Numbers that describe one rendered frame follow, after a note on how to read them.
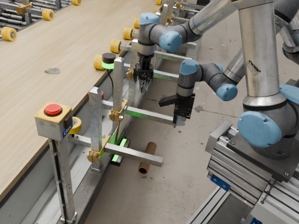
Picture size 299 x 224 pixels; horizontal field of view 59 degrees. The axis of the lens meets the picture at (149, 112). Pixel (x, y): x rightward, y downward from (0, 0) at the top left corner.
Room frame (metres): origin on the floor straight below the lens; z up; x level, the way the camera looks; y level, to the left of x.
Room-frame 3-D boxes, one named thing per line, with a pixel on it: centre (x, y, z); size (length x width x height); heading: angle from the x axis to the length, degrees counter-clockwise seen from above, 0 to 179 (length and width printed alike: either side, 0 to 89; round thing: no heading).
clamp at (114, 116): (1.05, 0.16, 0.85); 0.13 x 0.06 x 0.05; 170
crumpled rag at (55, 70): (1.25, 0.56, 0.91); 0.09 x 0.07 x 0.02; 103
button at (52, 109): (0.53, 0.25, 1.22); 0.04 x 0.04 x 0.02
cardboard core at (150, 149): (1.51, -0.04, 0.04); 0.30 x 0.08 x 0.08; 170
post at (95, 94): (0.79, 0.20, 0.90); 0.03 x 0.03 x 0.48; 80
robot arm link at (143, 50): (1.03, 0.05, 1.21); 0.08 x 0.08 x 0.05
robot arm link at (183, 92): (1.02, -0.15, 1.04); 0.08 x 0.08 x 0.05
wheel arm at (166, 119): (1.06, 0.09, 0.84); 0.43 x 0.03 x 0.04; 80
